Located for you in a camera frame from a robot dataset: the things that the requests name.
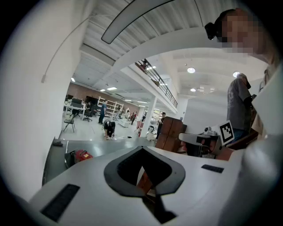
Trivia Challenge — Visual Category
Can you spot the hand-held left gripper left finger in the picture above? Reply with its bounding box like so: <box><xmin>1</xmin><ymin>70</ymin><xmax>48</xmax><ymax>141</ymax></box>
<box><xmin>103</xmin><ymin>145</ymin><xmax>145</xmax><ymax>198</ymax></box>

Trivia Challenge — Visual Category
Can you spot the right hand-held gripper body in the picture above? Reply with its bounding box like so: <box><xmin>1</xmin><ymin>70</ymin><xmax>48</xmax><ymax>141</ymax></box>
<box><xmin>179</xmin><ymin>120</ymin><xmax>234</xmax><ymax>159</ymax></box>

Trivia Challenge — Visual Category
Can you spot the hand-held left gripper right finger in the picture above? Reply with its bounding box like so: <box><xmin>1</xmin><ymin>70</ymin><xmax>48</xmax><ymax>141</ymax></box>
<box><xmin>141</xmin><ymin>145</ymin><xmax>186</xmax><ymax>196</ymax></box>

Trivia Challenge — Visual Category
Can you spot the person's right forearm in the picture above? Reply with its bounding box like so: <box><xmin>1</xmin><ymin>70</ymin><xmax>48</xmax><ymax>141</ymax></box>
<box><xmin>227</xmin><ymin>130</ymin><xmax>260</xmax><ymax>151</ymax></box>

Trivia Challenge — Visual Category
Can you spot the brown cardboard box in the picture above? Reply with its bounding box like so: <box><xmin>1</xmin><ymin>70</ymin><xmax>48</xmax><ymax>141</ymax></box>
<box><xmin>154</xmin><ymin>116</ymin><xmax>187</xmax><ymax>153</ymax></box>

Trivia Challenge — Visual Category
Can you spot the white floor device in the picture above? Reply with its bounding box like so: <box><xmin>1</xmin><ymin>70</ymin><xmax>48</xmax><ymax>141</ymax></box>
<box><xmin>147</xmin><ymin>125</ymin><xmax>156</xmax><ymax>141</ymax></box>

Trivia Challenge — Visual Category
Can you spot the red chair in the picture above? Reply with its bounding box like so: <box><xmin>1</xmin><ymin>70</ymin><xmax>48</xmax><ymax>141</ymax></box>
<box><xmin>134</xmin><ymin>120</ymin><xmax>144</xmax><ymax>137</ymax></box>

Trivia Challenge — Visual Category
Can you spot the black office chair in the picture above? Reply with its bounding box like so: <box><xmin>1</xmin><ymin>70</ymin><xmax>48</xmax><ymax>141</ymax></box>
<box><xmin>83</xmin><ymin>109</ymin><xmax>93</xmax><ymax>122</ymax></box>

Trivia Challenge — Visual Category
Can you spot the white support column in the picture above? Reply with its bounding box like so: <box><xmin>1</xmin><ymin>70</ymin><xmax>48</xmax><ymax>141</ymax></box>
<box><xmin>145</xmin><ymin>96</ymin><xmax>158</xmax><ymax>138</ymax></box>

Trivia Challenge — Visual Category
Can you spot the black folding chair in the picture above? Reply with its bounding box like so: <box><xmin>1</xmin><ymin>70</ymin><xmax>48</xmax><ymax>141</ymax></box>
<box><xmin>63</xmin><ymin>113</ymin><xmax>77</xmax><ymax>133</ymax></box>

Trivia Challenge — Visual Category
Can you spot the white shelving rack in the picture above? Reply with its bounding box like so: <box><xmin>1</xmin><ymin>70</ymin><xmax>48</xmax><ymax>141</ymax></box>
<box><xmin>97</xmin><ymin>96</ymin><xmax>124</xmax><ymax>119</ymax></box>

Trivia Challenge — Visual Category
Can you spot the person's beige shirt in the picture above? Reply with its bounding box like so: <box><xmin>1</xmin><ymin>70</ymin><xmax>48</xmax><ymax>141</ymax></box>
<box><xmin>258</xmin><ymin>55</ymin><xmax>280</xmax><ymax>93</ymax></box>

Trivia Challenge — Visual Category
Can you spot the white office desk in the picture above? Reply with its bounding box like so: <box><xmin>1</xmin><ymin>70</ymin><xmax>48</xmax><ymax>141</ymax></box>
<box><xmin>63</xmin><ymin>102</ymin><xmax>87</xmax><ymax>121</ymax></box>

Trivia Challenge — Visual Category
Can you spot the black mezzanine railing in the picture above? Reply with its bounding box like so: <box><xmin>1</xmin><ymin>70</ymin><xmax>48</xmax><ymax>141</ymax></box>
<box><xmin>134</xmin><ymin>58</ymin><xmax>179</xmax><ymax>109</ymax></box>

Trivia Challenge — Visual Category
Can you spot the black computer monitor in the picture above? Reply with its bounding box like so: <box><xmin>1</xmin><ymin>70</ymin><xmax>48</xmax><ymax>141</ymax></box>
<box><xmin>70</xmin><ymin>98</ymin><xmax>84</xmax><ymax>109</ymax></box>

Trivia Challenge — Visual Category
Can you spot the person's head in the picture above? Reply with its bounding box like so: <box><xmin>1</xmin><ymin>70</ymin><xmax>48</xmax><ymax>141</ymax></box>
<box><xmin>215</xmin><ymin>8</ymin><xmax>269</xmax><ymax>56</ymax></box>

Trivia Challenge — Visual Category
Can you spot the black head-worn camera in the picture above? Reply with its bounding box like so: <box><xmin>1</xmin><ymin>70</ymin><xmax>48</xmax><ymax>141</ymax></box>
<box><xmin>204</xmin><ymin>21</ymin><xmax>222</xmax><ymax>41</ymax></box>

